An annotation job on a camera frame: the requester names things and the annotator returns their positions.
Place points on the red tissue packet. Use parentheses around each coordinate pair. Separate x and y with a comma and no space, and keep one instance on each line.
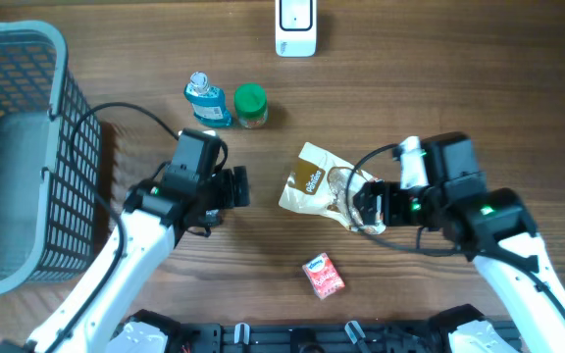
(323,276)

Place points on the black red snack packet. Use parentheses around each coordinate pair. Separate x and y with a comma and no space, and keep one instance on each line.
(202,224)

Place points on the green lid glass jar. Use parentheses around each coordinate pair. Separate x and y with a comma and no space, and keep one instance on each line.
(251,105)

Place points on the grey plastic shopping basket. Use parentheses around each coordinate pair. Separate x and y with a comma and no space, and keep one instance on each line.
(50,153)

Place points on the blue mouthwash bottle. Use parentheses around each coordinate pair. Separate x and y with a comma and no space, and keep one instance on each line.
(207,101)

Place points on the white barcode scanner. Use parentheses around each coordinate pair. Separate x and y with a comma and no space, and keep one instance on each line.
(296,28)

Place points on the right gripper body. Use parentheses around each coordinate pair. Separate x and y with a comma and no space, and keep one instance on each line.
(404,205)

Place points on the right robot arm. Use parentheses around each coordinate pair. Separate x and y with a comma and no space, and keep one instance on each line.
(442,188)

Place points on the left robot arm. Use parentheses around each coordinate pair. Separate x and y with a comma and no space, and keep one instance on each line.
(194,192)

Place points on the beige clear food pouch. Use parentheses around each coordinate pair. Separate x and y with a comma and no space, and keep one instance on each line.
(316,186)

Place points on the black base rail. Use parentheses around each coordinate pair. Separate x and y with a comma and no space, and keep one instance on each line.
(406,337)

